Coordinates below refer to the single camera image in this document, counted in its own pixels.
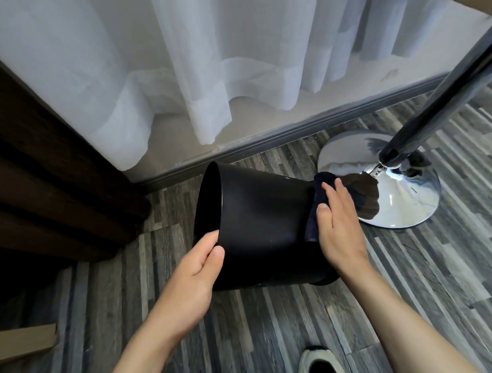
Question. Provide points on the person's right hand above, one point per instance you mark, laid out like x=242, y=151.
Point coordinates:
x=342, y=230

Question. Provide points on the person's left hand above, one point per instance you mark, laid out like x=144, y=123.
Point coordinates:
x=188, y=284

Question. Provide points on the person's right thumb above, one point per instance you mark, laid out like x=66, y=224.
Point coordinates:
x=323, y=219

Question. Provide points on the person's right middle finger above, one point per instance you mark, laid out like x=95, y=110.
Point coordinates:
x=343, y=192

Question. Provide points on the person's left thumb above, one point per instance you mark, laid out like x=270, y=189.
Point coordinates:
x=211, y=263

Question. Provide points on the dark blue cleaning cloth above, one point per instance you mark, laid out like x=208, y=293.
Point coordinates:
x=312, y=226

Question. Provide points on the black plastic waste bin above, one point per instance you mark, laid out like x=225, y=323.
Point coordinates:
x=261, y=223

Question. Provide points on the person's left forearm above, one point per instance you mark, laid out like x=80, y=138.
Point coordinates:
x=153, y=346

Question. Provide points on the person's right forearm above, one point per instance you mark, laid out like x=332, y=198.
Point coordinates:
x=399, y=319

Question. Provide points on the round chrome table base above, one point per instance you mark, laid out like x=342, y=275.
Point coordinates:
x=407, y=200

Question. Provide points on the grey baseboard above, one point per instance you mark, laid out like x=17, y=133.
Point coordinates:
x=269, y=140

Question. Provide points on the white and black shoe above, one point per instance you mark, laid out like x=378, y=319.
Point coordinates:
x=321, y=361

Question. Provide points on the white sheer curtain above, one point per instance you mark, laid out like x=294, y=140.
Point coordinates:
x=230, y=57

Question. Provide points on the dark brown curtain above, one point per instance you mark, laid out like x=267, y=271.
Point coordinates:
x=46, y=173

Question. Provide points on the brown cardboard piece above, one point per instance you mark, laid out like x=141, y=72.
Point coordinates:
x=27, y=344

